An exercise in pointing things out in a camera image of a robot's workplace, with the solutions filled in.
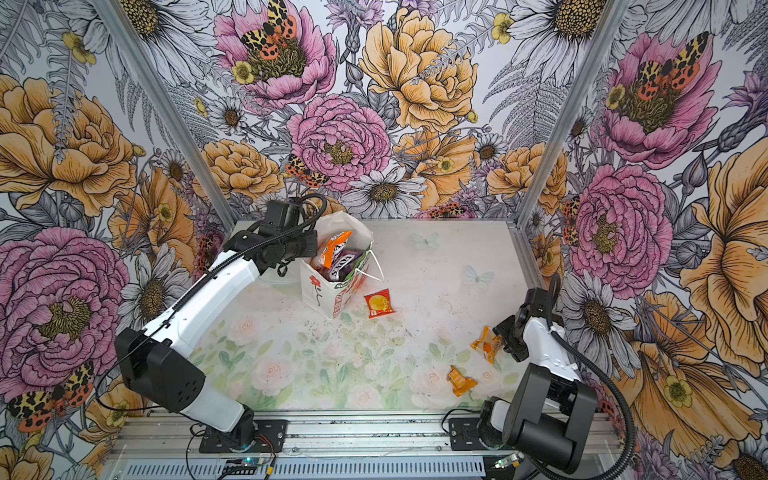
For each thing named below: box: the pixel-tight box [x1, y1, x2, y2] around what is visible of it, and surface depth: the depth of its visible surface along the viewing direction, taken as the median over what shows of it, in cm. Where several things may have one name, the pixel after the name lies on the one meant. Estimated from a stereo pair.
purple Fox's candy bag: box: [330, 250, 363, 282], surface depth 84 cm
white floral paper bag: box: [300, 211, 373, 320], surface depth 85 cm
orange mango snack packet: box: [320, 230, 353, 269], surface depth 83 cm
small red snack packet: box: [364, 288, 396, 319], surface depth 99 cm
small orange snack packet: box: [446, 366, 478, 397], surface depth 83 cm
